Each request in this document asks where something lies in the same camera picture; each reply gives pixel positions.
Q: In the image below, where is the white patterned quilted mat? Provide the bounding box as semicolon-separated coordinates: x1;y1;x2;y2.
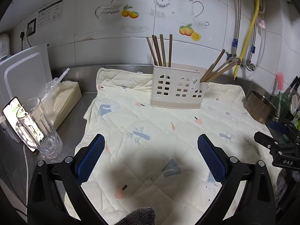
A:
78;68;280;224

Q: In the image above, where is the steel cup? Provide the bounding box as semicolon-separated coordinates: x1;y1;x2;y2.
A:
246;90;278;125

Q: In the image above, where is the clear glass mug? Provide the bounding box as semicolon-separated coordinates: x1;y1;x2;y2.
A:
22;97;63;159

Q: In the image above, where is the bagged beige box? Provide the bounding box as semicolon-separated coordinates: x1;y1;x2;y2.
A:
39;67;82;130

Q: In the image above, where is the pink bottle brush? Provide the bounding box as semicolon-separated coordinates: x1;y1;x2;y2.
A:
276;72;284;91

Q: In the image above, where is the smartphone lit screen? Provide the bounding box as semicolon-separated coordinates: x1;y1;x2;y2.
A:
3;97;44;152

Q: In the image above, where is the beige plastic utensil holder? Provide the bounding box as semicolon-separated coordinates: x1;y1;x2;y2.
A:
150;63;208;109

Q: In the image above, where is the white cutting board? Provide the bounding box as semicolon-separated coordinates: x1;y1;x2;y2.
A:
0;44;52;108

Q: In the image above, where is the braided metal hose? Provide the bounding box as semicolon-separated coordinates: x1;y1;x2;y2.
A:
244;23;258;72
226;0;243;59

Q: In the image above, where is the yellow gas hose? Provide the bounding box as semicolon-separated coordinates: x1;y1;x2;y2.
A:
233;0;261;81

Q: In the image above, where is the wall power socket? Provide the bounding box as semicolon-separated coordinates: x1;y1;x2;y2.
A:
26;18;37;37

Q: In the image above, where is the wall notice sticker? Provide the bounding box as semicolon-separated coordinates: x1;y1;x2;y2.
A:
37;0;64;27

